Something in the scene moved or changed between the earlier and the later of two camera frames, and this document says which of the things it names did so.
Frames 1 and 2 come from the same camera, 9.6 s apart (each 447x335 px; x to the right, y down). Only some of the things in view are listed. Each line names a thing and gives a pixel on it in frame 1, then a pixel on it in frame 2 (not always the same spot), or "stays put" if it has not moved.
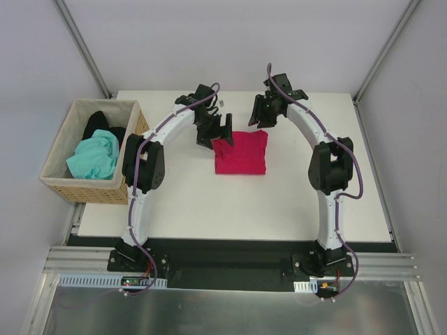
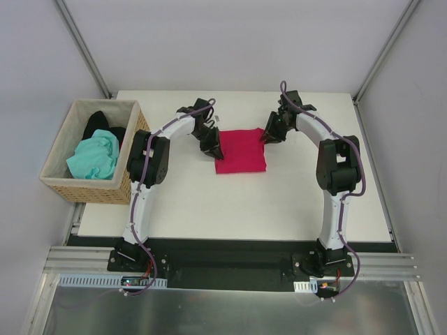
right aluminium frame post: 385,49 stays put
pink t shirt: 247,155 stays put
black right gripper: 265,112 → 275,126
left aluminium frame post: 61,5 stays put
